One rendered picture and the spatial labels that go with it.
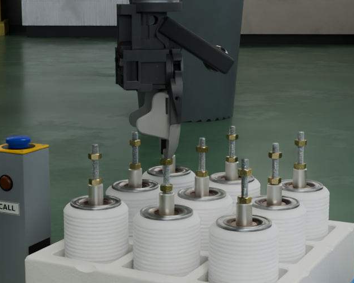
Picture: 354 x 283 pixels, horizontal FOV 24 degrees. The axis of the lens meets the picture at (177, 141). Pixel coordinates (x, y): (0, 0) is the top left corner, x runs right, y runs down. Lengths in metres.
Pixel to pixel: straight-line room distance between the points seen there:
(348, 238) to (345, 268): 0.05
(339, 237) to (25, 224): 0.49
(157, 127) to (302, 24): 7.40
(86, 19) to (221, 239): 8.55
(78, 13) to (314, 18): 2.78
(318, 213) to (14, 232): 0.48
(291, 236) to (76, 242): 0.31
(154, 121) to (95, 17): 8.48
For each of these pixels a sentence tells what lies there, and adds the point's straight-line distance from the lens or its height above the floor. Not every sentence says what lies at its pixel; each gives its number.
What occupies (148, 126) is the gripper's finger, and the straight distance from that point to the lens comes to 1.10.
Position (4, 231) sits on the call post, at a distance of 1.35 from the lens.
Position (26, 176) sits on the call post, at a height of 0.28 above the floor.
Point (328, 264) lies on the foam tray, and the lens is 1.26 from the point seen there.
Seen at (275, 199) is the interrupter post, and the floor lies 0.26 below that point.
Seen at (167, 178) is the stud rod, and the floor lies 0.30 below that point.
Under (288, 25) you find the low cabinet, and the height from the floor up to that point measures 0.19.
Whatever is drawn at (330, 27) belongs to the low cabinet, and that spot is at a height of 0.17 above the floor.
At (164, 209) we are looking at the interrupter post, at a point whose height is 0.26.
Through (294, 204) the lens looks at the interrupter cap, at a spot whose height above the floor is 0.25.
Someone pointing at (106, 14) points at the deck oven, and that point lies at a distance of 9.55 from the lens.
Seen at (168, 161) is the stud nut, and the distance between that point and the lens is 1.14.
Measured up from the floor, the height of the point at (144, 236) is 0.23.
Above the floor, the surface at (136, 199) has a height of 0.24.
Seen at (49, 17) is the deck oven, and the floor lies 0.23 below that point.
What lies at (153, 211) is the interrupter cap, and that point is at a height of 0.25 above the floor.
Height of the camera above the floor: 0.57
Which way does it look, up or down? 11 degrees down
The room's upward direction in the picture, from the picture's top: straight up
